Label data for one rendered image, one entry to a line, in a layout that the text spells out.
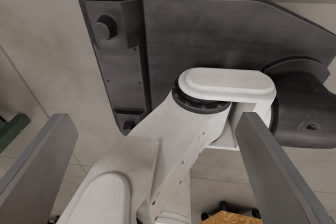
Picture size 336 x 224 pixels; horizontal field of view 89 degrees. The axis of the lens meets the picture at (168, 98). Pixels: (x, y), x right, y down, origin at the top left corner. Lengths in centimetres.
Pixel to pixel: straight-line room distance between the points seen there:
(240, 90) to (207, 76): 7
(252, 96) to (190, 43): 21
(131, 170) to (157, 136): 10
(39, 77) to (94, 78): 27
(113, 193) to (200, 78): 26
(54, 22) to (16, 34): 19
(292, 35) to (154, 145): 41
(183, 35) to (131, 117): 33
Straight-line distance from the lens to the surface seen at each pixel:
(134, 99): 58
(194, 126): 34
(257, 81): 41
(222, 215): 176
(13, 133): 128
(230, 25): 47
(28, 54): 96
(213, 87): 36
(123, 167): 26
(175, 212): 112
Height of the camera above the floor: 60
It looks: 48 degrees down
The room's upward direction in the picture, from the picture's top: 170 degrees counter-clockwise
